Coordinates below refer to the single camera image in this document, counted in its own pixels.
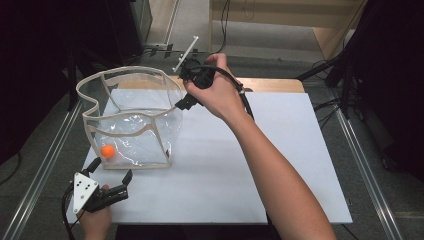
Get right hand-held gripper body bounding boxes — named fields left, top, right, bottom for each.
left=172, top=35, right=217, bottom=90

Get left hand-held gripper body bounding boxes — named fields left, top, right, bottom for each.
left=71, top=171, right=130, bottom=215

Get orange ball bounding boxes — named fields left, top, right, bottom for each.
left=100, top=143, right=117, bottom=159

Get clear plastic bag beige trim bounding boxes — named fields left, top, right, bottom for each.
left=75, top=65, right=184, bottom=171

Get person's right hand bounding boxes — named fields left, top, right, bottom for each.
left=183, top=52, right=257, bottom=130

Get person's left hand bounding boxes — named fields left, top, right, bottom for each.
left=78, top=184, right=114, bottom=235

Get white board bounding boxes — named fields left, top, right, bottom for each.
left=65, top=88, right=354, bottom=225

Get wooden table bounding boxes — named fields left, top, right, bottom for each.
left=169, top=75, right=306, bottom=94

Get dark cabinet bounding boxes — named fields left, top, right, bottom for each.
left=106, top=0, right=154, bottom=59

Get person's dark clothing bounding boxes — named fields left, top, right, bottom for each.
left=114, top=223, right=283, bottom=240

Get light wooden shelf unit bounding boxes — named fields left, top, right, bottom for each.
left=209, top=0, right=369, bottom=62

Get black metal stand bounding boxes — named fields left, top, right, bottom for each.
left=295, top=39, right=359, bottom=119

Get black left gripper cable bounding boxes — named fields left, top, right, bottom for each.
left=60, top=185, right=80, bottom=240

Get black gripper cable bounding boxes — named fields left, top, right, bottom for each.
left=60, top=185, right=80, bottom=240
left=189, top=64, right=255, bottom=121

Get aluminium rail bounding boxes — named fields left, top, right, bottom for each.
left=0, top=99, right=83, bottom=240
left=332, top=106, right=405, bottom=240

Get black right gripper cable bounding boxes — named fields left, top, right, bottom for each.
left=189, top=64, right=255, bottom=121

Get black hanging cable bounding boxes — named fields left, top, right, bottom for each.
left=209, top=0, right=232, bottom=56

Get black floor cable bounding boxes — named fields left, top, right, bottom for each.
left=0, top=151, right=23, bottom=187

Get black floor cables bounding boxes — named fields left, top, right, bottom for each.
left=312, top=96, right=343, bottom=129

